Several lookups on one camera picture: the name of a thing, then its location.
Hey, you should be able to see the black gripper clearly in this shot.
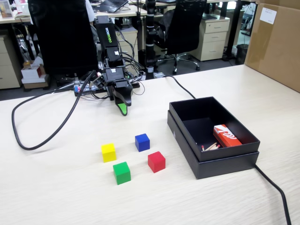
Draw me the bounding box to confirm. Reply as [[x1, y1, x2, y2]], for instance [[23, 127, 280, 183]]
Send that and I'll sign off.
[[104, 66, 134, 117]]

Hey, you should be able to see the green wooden cube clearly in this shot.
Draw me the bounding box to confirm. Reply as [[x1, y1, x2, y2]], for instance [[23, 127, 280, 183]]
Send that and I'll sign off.
[[112, 161, 131, 186]]

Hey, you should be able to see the blue wooden cube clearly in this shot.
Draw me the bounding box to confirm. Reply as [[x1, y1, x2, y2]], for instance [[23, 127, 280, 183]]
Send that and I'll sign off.
[[135, 133, 150, 152]]

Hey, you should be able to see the yellow wooden cube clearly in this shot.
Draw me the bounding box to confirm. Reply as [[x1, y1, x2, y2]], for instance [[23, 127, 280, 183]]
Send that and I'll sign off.
[[101, 143, 117, 163]]

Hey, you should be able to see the red wooden cube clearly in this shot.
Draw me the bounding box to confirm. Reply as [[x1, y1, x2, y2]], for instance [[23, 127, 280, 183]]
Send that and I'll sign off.
[[147, 151, 166, 173]]

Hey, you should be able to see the controller circuit board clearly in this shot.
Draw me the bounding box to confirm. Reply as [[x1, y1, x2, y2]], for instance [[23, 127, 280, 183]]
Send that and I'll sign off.
[[74, 82, 104, 93]]

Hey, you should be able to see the black jointed stand pole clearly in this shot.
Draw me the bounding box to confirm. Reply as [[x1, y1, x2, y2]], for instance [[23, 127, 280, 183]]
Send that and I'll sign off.
[[144, 0, 157, 80]]

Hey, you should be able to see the black box tray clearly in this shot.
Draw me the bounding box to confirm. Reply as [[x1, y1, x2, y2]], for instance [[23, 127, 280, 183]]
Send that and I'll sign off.
[[169, 96, 261, 162]]

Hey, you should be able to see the beige office desk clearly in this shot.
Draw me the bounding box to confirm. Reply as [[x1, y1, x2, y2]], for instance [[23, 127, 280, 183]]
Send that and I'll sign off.
[[0, 3, 148, 24]]

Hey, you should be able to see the wide black office chair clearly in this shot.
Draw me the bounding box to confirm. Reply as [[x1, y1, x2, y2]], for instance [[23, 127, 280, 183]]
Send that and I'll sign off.
[[27, 0, 98, 87]]

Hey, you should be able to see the white cardboard floor box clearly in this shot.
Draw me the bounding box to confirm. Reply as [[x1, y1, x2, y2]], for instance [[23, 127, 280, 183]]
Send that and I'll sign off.
[[21, 60, 47, 90]]

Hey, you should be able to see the black chair with chrome base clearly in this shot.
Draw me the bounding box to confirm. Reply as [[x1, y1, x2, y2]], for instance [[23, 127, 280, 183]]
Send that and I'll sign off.
[[156, 0, 208, 75]]

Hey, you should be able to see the black laptop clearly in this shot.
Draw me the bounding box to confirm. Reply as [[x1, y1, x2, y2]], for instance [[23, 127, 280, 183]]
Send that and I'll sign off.
[[95, 0, 129, 13]]

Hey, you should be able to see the seated person in white shirt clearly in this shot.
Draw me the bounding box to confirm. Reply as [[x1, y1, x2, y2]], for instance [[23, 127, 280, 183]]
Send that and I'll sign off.
[[85, 0, 97, 22]]

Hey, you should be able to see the orange white matchbox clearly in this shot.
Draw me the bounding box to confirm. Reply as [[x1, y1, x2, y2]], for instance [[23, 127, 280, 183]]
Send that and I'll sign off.
[[213, 124, 243, 148]]

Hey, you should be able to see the beige cabinet beside floor boxes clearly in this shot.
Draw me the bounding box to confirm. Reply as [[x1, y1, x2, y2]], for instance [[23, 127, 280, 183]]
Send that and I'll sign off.
[[0, 35, 23, 90]]

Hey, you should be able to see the black open box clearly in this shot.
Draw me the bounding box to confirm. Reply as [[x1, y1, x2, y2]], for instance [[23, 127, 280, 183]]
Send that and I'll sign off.
[[167, 110, 260, 180]]

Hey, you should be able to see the black waste bin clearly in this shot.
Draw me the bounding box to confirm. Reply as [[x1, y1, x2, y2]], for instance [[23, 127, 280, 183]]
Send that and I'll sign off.
[[235, 44, 249, 65]]

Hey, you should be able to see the large brown cardboard box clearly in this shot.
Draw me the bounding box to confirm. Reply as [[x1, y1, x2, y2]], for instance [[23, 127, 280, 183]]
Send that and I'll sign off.
[[244, 0, 300, 93]]

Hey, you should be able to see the white shipping label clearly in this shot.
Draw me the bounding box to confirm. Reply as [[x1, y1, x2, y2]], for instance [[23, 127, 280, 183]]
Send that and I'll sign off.
[[259, 7, 278, 24]]

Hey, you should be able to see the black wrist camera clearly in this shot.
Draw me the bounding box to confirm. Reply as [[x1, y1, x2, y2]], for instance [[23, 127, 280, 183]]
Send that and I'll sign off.
[[90, 72, 106, 90]]

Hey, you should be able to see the thin black wire bundle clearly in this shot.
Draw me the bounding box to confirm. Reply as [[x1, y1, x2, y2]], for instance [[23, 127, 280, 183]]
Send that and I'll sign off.
[[113, 23, 146, 97]]

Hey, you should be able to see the thick black camera cable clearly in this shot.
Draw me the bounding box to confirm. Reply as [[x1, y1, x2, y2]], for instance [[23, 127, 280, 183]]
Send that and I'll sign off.
[[11, 69, 98, 151]]

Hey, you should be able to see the beige drawer cabinet with handles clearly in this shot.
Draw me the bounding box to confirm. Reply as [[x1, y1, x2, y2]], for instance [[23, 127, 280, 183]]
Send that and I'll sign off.
[[193, 17, 231, 62]]

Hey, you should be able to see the thick black table cable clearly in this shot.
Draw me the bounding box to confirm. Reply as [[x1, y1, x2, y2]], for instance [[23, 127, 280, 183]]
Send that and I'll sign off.
[[150, 75, 293, 225]]

